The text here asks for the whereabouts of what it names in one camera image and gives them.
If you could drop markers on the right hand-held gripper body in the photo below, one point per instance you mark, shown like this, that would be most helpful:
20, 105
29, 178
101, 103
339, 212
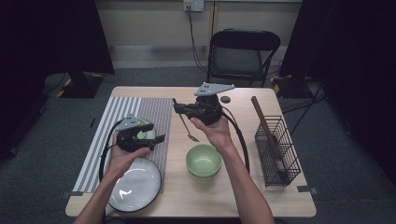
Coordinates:
207, 109

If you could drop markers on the small black floor strip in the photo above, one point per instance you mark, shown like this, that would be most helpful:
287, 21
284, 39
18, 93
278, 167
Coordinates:
92, 122

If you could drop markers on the black folding chair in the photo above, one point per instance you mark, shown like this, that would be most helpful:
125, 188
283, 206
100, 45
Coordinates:
236, 59

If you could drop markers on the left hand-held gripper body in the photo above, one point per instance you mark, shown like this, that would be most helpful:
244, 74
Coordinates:
130, 140

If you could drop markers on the metal spoon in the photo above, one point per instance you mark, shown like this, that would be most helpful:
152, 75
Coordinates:
193, 138
280, 165

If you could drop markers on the black stand base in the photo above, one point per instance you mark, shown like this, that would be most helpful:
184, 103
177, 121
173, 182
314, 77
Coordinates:
81, 87
292, 90

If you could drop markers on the person's left hand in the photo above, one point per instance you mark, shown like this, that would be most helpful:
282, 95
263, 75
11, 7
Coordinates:
121, 165

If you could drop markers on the pale wall conduit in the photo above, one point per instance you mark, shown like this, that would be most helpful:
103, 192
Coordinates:
214, 25

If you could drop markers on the white wall socket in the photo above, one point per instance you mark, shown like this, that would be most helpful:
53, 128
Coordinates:
194, 4

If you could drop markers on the grey tape strip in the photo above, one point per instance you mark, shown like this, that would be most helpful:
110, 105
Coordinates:
70, 194
306, 188

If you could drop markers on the black curtain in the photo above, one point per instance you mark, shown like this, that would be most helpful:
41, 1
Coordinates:
46, 37
358, 62

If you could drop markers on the grey striped placemat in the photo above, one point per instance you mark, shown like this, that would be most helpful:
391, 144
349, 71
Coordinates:
149, 105

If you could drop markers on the person's right hand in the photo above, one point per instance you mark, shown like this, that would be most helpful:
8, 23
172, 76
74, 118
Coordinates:
218, 137

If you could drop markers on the green ceramic bowl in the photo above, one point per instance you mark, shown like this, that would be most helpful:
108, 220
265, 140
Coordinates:
202, 178
204, 160
142, 135

